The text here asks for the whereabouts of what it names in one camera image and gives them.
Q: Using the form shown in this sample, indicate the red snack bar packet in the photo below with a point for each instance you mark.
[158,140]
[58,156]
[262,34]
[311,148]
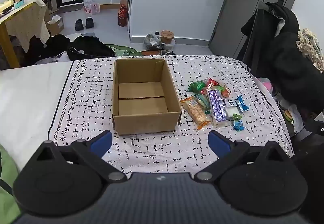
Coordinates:
[212,83]

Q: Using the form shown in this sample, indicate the beige dotted tablecloth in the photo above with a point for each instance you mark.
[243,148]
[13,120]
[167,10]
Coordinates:
[27,24]

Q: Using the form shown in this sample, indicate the pink grey plush toy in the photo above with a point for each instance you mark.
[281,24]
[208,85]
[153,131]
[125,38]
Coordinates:
[265,84]

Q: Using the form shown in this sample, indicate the black bag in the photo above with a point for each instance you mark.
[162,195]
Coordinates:
[88,48]

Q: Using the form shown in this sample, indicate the black chair with clothes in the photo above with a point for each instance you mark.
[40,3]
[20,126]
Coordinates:
[278,57]

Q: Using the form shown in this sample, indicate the light green snack packet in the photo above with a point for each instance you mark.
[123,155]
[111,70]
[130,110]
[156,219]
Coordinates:
[203,101]

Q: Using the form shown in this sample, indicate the brown round tub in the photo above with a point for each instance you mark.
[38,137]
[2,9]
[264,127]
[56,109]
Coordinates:
[167,36]

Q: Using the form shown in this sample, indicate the red oil bottle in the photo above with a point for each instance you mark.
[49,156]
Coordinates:
[122,16]

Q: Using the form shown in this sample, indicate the black slipper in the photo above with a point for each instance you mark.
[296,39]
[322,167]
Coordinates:
[89,22]
[79,24]

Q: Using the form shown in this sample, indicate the yellow toy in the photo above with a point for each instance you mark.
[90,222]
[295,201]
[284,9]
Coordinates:
[6,6]

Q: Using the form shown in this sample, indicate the grey plastic bag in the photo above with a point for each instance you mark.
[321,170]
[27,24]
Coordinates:
[151,41]

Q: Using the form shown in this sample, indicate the black clothing pile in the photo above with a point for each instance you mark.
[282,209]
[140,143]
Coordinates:
[48,45]

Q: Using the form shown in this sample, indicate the beige knitted cloth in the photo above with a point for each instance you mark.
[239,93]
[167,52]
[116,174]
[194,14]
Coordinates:
[311,46]

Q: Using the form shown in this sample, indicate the green cloth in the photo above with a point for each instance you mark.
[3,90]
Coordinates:
[7,188]

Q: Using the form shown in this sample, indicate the brown cardboard box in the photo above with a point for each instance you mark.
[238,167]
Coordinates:
[144,122]

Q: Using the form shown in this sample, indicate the purple snack packet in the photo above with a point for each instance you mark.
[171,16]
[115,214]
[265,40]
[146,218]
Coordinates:
[217,106]

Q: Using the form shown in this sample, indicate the small blue candy packet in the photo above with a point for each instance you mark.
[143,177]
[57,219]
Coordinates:
[238,124]
[241,103]

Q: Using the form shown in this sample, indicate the white black snack packet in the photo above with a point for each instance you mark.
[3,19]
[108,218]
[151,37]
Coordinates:
[231,109]

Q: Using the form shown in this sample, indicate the green dinosaur rug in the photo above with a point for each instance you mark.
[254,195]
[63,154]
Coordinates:
[121,50]

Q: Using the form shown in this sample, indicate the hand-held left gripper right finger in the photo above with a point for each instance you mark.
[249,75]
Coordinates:
[219,143]

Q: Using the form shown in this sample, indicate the open floor cardboard box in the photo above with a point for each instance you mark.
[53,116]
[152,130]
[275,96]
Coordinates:
[54,25]

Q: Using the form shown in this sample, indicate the orange snack packet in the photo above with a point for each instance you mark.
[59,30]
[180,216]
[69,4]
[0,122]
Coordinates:
[224,91]

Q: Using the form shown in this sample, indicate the orange round mat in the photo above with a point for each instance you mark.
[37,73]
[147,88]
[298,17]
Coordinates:
[151,53]

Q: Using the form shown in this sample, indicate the grey door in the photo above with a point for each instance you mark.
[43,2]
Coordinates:
[238,16]

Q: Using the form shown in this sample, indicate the clear cracker packet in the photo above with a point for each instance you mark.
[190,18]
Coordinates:
[196,112]

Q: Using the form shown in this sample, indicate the white bed sheet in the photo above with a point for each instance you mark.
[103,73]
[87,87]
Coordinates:
[30,102]

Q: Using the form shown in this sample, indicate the pink bottle pack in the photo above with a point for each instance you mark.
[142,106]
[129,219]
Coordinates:
[91,6]

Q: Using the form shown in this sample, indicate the dark green snack packet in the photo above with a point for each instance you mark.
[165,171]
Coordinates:
[197,86]

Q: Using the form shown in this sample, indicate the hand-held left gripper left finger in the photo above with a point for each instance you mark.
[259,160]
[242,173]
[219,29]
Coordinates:
[102,142]

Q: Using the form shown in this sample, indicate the toy burger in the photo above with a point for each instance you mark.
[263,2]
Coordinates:
[288,114]

